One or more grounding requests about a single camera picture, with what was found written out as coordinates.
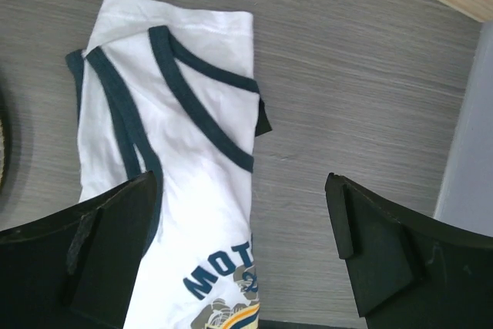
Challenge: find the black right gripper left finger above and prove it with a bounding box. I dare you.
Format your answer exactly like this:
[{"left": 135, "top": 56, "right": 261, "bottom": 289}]
[{"left": 1, "top": 172, "right": 156, "bottom": 328}]

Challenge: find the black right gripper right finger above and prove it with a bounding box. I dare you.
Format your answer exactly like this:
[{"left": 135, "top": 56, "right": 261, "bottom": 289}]
[{"left": 325, "top": 173, "right": 492, "bottom": 328}]

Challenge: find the white navy-trimmed tank top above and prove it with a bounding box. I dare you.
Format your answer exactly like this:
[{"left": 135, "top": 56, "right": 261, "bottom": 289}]
[{"left": 66, "top": 0, "right": 270, "bottom": 328}]

